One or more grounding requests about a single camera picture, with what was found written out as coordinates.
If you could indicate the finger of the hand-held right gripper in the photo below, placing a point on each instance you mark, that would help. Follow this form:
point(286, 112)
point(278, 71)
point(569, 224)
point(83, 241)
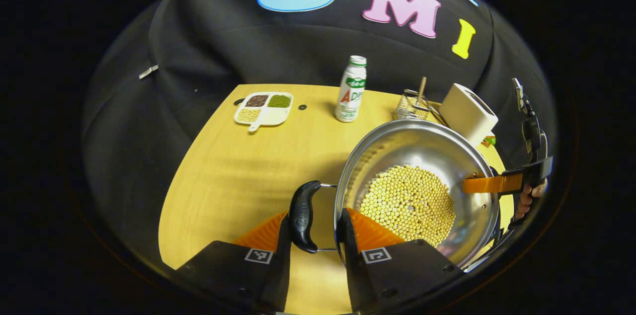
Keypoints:
point(497, 183)

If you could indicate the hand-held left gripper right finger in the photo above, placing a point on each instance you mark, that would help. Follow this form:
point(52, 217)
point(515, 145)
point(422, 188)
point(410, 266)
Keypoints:
point(355, 275)

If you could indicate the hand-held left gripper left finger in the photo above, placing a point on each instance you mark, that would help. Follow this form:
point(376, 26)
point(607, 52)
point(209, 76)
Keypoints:
point(278, 275)

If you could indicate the sandwich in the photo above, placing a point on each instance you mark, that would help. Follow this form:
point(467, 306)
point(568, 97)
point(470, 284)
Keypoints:
point(490, 141)

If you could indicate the white toaster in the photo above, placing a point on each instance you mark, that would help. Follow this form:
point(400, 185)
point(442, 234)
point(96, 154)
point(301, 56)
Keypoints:
point(467, 114)

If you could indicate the heap of soybeans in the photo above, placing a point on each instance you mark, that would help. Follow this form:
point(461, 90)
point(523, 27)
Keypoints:
point(407, 205)

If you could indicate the wooden stick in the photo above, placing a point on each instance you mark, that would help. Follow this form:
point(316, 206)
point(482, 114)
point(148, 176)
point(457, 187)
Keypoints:
point(421, 89)

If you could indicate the white divided tray of grains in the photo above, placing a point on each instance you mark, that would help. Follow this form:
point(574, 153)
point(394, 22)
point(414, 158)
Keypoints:
point(263, 109)

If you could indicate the white drink bottle green label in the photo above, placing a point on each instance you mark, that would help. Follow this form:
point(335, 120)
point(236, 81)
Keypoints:
point(351, 94)

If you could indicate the black backdrop cloth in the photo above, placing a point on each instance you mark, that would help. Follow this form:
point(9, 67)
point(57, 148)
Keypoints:
point(248, 41)

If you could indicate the silver clip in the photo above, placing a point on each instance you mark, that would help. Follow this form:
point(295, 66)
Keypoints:
point(148, 72)

